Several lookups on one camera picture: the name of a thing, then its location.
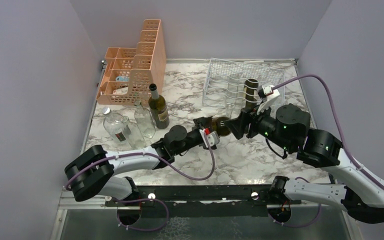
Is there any green bottle grey foil neck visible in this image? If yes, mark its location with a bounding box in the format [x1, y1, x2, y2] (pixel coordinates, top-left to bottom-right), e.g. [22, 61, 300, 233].
[148, 83, 170, 129]

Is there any clear liquor bottle red label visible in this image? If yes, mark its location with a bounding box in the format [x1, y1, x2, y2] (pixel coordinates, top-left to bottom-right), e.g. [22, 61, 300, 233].
[101, 106, 147, 150]

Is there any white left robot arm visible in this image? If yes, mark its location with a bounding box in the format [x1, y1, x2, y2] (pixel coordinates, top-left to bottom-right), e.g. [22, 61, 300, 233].
[64, 117, 225, 206]

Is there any green wine bottle white label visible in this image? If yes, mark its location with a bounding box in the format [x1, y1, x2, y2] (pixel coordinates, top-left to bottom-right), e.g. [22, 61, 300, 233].
[244, 78, 259, 108]

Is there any green bottle dark red label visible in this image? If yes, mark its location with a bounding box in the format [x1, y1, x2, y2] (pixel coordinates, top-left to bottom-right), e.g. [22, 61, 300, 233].
[210, 116, 232, 137]

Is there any pink plastic organizer basket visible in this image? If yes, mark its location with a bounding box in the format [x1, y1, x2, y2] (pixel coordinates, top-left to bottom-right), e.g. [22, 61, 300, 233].
[96, 19, 167, 106]

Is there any black metal base rail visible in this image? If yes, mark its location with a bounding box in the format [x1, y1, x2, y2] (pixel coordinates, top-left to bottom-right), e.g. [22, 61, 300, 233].
[104, 184, 289, 218]

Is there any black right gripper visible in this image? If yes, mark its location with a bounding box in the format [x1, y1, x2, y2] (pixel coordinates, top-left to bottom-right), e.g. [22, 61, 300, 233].
[225, 99, 295, 152]

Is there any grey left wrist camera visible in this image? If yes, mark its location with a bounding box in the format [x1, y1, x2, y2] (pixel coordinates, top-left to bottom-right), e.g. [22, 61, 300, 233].
[200, 128, 220, 150]

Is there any clear tall glass bottle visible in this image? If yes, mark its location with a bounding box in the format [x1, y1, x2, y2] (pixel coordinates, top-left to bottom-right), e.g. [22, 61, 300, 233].
[133, 100, 156, 139]

